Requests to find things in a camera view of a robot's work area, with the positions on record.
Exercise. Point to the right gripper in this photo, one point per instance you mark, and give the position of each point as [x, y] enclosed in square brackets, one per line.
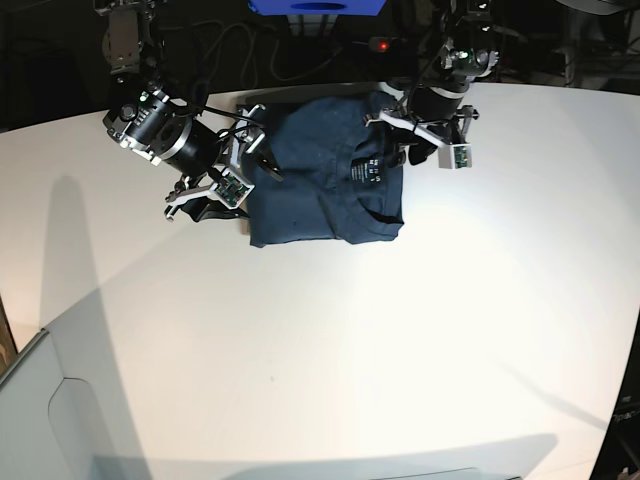
[200, 154]

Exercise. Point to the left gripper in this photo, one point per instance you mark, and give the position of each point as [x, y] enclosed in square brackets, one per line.
[443, 133]

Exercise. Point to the dark blue T-shirt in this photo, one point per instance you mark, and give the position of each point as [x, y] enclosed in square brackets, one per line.
[338, 178]

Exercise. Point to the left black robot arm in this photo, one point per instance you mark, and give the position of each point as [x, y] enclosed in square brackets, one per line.
[429, 114]

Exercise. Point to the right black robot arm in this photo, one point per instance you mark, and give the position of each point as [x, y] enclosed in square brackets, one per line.
[148, 117]

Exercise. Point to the black power strip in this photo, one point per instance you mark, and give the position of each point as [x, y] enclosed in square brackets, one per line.
[394, 45]

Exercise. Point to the blue box on stand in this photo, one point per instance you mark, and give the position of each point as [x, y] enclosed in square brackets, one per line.
[319, 7]

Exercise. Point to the wooden board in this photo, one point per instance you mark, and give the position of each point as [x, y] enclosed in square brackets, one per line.
[8, 350]

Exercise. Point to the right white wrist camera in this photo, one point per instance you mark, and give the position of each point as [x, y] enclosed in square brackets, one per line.
[232, 188]

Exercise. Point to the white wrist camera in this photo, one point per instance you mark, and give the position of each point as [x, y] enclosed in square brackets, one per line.
[232, 188]
[455, 156]

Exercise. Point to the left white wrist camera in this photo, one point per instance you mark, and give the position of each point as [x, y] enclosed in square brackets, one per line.
[455, 156]

